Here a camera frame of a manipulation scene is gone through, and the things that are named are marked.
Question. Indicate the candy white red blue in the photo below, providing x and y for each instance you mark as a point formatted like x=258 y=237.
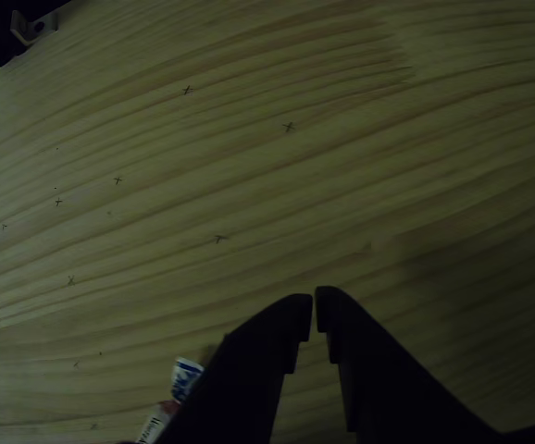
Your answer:
x=184 y=379

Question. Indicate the silver metal bracket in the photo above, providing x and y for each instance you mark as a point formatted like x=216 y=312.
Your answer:
x=27 y=28

